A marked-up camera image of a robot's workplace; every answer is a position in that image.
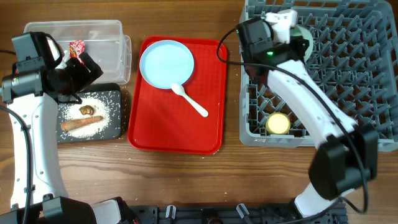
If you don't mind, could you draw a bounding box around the light green cup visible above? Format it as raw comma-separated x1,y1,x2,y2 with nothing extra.
292,25,314,62

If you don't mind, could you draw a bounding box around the red snack wrapper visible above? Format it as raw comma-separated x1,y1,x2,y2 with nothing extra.
69,40,85,64

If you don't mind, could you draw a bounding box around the brown food scrap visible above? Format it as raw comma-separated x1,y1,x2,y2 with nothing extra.
79,105,95,115

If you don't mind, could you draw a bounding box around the pile of white rice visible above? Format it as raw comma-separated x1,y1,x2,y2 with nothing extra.
60,95,121,140

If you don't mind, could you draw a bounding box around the yellow plastic cup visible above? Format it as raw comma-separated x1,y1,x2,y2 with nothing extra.
266,112,290,134

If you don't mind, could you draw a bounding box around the white plastic spoon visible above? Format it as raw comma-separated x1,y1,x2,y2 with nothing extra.
171,83,209,118

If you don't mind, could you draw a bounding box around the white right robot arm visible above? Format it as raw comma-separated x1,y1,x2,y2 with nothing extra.
235,16,379,218

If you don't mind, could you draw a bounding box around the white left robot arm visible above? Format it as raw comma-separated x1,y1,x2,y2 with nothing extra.
1,52,134,223

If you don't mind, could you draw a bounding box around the grey dishwasher rack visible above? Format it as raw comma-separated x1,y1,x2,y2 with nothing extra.
239,0,397,152

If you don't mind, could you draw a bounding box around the clear plastic bin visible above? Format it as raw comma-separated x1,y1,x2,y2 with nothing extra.
24,20,132,85

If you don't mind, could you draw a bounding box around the light blue plate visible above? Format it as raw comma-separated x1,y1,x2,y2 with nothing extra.
139,40,195,90

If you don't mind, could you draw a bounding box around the red serving tray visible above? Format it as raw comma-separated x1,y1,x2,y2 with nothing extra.
127,37,228,155

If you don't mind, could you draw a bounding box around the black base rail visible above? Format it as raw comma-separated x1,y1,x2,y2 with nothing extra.
130,203,348,224

